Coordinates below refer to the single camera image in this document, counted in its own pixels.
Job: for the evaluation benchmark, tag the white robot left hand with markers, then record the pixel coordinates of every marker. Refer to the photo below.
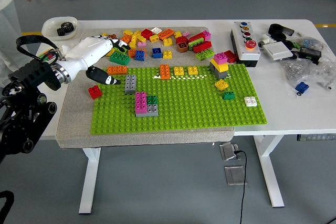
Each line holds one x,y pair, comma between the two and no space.
86,51

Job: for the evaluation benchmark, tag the grey two-by-three brick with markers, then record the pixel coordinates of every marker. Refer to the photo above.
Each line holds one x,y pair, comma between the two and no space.
130,85

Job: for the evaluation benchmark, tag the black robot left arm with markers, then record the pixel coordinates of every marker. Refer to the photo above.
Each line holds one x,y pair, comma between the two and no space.
26,74

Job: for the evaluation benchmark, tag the brown small brick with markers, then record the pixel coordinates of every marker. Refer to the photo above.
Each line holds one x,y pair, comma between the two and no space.
113,36

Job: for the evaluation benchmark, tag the dark green two-by-four brick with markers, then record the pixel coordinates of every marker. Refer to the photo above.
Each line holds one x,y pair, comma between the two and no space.
119,58

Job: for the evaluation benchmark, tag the light green two-by-four brick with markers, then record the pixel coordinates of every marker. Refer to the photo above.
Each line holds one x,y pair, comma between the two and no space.
195,43
121,51
204,55

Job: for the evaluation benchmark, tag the orange two-by-four brick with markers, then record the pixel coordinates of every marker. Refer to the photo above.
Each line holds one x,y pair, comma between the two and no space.
117,70
166,34

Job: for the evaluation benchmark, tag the orange two-by-three brick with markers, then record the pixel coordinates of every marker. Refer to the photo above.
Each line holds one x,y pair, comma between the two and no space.
165,72
126,38

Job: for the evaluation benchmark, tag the red square brick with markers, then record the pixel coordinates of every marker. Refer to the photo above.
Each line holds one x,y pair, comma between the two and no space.
95,92
146,34

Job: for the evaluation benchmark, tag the yellow square brick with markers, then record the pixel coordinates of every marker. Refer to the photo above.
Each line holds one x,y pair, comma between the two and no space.
193,70
128,32
179,71
168,42
221,85
167,54

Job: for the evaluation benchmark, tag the yellow long brick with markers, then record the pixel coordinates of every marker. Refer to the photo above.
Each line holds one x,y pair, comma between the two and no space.
134,41

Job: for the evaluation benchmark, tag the blue square brick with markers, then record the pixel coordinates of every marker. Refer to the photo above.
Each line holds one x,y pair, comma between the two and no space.
302,87
157,52
140,55

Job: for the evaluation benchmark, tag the pink small brick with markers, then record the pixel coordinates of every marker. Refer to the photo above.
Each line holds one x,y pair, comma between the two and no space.
186,34
142,44

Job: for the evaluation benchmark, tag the dark green square brick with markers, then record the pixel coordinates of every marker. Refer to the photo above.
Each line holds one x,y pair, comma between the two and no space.
229,95
152,100

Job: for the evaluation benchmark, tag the grey long brick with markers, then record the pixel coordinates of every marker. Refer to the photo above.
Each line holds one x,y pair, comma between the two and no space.
152,110

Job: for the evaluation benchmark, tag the brown square brick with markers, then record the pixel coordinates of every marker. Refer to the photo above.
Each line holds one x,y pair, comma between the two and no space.
182,47

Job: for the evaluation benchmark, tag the red long brick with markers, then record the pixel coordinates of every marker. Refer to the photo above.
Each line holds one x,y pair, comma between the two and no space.
197,37

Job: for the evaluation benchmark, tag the red two-by-four brick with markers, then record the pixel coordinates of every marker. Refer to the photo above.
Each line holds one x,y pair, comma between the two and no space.
202,47

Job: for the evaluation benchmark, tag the green studded baseplate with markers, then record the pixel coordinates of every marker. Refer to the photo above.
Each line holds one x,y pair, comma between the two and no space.
197,108

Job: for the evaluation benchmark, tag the pink square brick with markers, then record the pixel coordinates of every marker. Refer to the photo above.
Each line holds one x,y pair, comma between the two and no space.
220,57

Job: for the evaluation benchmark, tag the yellow wide brick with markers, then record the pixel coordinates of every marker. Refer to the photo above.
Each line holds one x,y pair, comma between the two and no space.
220,67

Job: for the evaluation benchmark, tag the grey square brick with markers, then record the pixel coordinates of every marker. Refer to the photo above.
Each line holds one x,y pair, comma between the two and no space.
221,75

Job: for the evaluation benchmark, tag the white square brick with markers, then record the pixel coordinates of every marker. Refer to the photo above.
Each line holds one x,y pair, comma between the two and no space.
250,102

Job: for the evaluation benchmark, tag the black gear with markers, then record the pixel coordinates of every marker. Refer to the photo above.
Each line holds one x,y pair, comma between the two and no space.
65,28

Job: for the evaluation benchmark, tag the white oval bowl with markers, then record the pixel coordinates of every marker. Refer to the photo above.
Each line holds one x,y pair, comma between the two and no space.
48,31

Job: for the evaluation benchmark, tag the grey-brown mat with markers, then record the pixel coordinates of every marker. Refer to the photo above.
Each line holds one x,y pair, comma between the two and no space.
157,140

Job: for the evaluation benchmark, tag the white table leg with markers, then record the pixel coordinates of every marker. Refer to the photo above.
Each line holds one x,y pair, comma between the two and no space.
270,171
89,182

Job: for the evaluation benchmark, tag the push-button control box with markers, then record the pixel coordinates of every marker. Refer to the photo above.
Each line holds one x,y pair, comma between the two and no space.
246,53

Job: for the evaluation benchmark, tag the metal floor socket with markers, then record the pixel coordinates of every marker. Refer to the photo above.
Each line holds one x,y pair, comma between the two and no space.
229,151
235,175

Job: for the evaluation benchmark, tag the white pipe connector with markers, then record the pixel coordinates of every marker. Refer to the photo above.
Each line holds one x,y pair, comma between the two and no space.
265,41

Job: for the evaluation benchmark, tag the green plastic clip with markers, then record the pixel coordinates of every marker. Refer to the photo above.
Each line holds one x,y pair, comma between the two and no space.
296,45

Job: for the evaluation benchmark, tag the clear bag of screws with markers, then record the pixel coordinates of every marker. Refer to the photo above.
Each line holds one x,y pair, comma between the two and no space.
304,72

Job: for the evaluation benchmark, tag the clear bag blue parts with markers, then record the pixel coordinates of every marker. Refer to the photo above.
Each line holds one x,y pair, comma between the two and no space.
309,43

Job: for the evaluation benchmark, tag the black power adapter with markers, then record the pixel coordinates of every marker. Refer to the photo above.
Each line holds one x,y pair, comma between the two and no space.
310,53

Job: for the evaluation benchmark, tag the table height control panel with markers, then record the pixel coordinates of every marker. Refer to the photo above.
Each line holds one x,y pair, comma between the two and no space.
316,137

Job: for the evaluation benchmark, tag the white wall switch panel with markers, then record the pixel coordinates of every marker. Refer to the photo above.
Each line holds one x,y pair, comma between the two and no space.
277,51

